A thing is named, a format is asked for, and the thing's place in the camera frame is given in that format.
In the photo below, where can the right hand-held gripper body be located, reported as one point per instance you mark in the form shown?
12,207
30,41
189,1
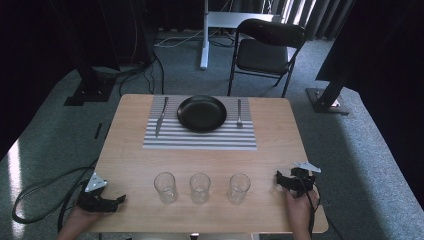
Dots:
301,178

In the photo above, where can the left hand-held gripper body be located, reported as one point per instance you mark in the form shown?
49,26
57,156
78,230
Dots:
94,197

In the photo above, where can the person's left hand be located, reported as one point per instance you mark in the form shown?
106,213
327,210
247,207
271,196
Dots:
80,218

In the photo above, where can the person's right hand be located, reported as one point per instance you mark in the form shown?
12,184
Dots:
298,210

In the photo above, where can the clear drinking glass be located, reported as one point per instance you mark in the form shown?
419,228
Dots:
200,188
238,189
165,188

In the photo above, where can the small black floor strip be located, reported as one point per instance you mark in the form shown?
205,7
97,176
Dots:
98,131

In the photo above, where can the silver fork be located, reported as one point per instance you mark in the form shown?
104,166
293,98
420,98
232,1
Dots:
239,115

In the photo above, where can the black metal stand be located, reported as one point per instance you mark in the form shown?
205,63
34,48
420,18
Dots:
90,88
328,100

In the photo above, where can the grey striped placemat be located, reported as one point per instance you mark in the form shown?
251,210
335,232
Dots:
200,140

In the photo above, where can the silver table knife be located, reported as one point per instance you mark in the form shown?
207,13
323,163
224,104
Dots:
161,118

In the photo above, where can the black round plate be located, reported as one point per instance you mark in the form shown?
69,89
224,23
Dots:
201,113

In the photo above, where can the black folding chair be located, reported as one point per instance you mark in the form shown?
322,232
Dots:
263,55

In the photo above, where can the grey curtain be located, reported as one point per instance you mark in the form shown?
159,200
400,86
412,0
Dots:
313,16

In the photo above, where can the white desk frame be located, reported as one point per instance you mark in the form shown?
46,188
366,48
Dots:
205,43

